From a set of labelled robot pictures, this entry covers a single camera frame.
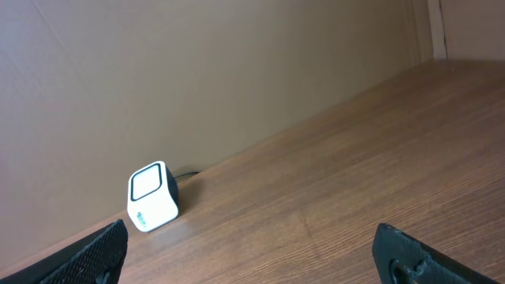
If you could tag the white barcode scanner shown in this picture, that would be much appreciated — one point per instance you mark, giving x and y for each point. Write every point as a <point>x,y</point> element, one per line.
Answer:
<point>153,197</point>

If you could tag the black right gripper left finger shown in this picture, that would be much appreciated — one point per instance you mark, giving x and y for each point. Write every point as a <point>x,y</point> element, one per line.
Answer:
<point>95,259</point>

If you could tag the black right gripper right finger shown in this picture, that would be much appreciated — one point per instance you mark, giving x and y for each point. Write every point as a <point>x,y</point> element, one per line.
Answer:
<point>402,259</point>

